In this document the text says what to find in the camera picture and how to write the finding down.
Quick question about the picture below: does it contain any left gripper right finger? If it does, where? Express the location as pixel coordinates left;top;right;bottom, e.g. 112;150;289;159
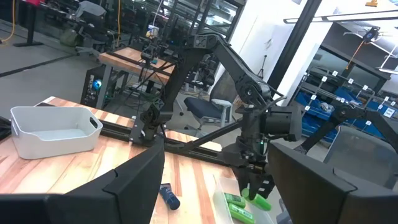
267;142;398;224

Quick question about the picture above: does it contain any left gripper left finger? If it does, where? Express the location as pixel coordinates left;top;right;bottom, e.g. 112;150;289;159
46;139;165;224

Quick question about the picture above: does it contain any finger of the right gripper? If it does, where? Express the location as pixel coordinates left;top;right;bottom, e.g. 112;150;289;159
234;169;254;200
252;172;277;200

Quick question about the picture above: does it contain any green squeeze tube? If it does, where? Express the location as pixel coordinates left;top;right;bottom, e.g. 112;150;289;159
223;192;247;208
241;187;273;212
228;202;256;224

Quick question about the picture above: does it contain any clear plastic container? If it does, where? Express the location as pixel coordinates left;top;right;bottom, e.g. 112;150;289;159
212;175;276;224

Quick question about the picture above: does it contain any dark blue squeeze tube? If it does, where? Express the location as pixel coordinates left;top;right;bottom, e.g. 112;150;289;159
159;182;182;211

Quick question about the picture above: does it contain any dark blue office chair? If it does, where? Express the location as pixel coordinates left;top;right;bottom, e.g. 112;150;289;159
183;70;240;131

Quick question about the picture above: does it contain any grey mesh chair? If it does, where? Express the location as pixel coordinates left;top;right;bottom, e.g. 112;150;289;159
323;124;398;190

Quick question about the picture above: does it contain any blue storage bin shelf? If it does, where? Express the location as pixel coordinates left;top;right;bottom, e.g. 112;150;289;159
294;67;398;144

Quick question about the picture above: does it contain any grey plastic bin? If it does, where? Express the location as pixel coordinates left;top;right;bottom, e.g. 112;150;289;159
10;105;104;161

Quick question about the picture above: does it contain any black computer tower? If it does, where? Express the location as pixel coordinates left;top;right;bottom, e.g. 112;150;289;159
80;64;108;108

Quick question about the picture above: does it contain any wooden workbench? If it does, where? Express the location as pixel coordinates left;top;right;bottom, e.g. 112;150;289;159
98;46;177;110

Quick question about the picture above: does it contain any black upright frame post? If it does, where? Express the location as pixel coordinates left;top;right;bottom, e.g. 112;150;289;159
266;0;324;94

